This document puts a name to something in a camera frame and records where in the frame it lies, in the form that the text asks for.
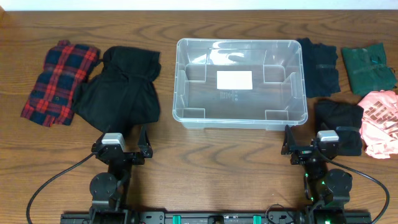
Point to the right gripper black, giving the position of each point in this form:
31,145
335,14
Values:
289,148

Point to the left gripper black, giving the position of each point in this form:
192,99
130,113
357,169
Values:
145,152

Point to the black garment with tape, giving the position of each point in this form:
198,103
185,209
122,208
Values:
346,120

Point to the dark navy garment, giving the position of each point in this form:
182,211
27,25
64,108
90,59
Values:
319,66

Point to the dark green shirt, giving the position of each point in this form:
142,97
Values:
367,69

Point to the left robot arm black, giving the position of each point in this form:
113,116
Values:
109,189

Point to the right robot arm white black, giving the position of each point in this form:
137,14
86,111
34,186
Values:
327,189

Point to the large black folded garment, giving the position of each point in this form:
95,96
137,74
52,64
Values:
123,94

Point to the pink folded shirt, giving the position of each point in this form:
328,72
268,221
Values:
379,123

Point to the white label in bin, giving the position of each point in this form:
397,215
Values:
234,80

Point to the red plaid folded shirt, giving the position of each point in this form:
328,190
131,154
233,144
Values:
66,66

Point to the clear plastic storage bin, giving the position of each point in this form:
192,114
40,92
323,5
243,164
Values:
277,98

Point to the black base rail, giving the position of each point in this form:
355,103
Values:
181,218

